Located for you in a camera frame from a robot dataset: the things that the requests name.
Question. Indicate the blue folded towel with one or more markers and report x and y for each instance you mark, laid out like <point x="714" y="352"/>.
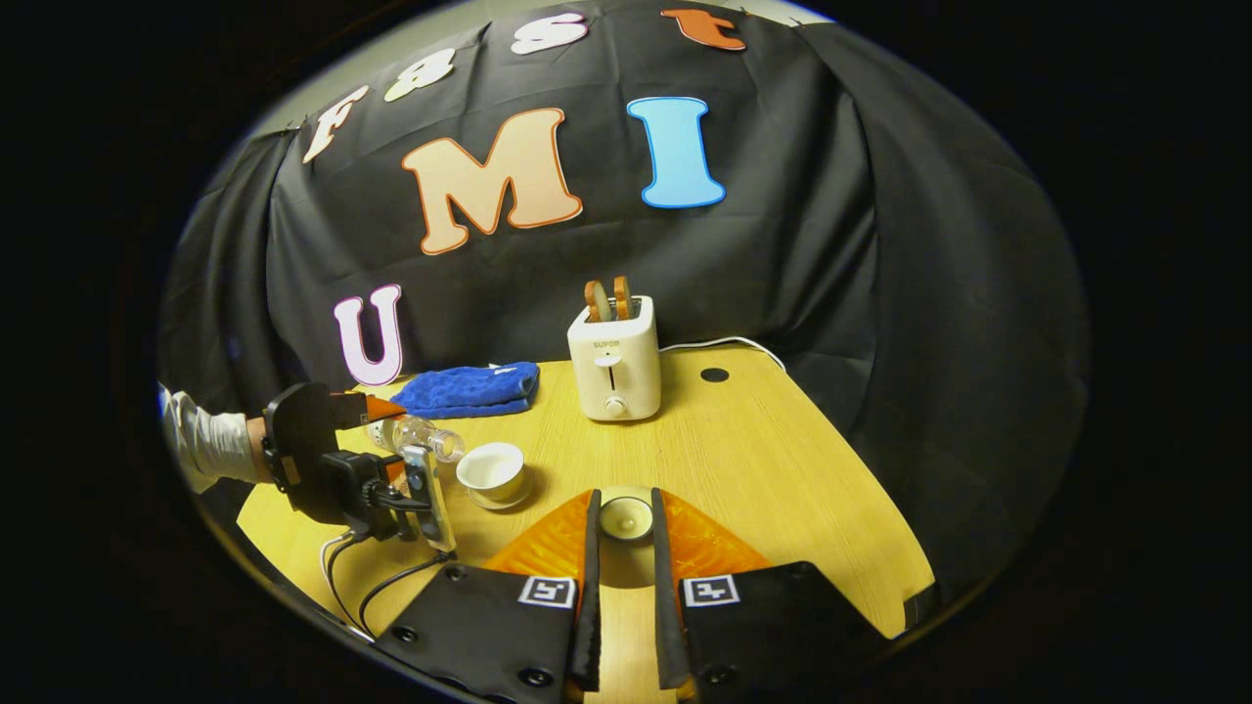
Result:
<point x="469" y="389"/>

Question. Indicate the clear water bottle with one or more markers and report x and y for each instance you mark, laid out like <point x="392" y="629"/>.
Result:
<point x="430" y="435"/>

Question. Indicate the black backdrop cloth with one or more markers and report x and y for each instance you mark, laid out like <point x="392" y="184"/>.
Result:
<point x="782" y="244"/>

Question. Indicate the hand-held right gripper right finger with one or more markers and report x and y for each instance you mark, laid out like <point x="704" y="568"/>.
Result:
<point x="665" y="587"/>

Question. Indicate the white toaster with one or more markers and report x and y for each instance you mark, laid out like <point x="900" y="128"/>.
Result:
<point x="616" y="367"/>

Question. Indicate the white saucer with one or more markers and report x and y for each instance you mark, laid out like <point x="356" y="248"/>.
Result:
<point x="514" y="497"/>

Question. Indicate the white teacup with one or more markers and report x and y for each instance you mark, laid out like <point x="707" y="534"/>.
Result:
<point x="491" y="469"/>

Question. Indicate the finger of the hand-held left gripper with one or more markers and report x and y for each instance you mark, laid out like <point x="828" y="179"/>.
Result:
<point x="377" y="406"/>
<point x="430" y="508"/>

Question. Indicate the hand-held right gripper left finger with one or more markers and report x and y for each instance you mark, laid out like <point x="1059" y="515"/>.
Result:
<point x="589" y="587"/>

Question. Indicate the white teacup lid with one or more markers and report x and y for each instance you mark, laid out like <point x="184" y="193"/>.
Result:
<point x="624" y="518"/>

